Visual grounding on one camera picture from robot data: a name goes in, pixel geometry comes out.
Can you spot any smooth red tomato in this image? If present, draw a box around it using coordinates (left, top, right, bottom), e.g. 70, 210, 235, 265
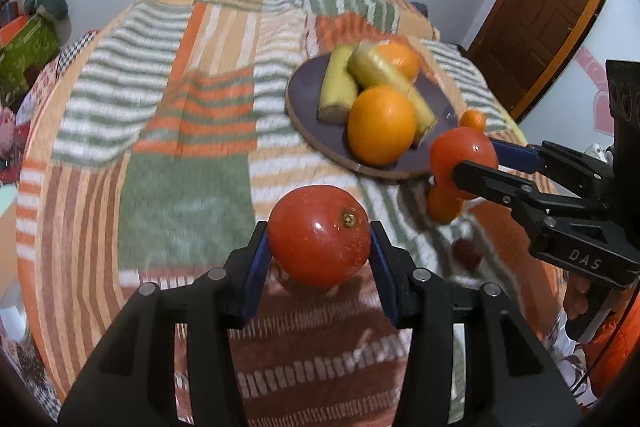
430, 127, 498, 200

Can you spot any large orange with sticker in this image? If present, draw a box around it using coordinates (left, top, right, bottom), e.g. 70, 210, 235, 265
346, 86, 418, 167

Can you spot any long yellow banana piece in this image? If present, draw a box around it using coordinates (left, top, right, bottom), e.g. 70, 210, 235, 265
347, 41, 437, 147

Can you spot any red tomato with stem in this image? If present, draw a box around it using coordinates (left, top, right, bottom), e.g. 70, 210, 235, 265
267, 185, 371, 288

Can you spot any small mandarin near tomato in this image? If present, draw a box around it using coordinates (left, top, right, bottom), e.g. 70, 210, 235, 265
426, 185, 465, 225

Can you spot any white wardrobe with hearts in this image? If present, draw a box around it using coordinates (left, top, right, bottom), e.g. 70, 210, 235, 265
520, 0, 639, 152

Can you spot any small mandarin by plate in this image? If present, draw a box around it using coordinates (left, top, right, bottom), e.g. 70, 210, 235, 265
459, 108, 487, 133

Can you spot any dark red plum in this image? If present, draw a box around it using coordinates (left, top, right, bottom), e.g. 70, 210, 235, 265
451, 239, 483, 272

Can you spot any orange on plate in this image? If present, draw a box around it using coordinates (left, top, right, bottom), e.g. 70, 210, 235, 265
376, 41, 421, 82

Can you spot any short yellow banana piece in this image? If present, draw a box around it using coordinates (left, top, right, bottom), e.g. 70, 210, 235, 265
318, 44, 359, 124

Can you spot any brown wooden door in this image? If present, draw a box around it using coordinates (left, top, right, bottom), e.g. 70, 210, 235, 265
469, 0, 605, 121

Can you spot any dark purple round plate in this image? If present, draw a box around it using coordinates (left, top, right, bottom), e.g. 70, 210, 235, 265
284, 51, 461, 181

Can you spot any striped patchwork bedspread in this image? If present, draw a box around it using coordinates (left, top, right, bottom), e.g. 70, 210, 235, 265
11, 0, 561, 415

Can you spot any green storage box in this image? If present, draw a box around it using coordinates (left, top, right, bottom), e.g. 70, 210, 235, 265
1, 15, 60, 105

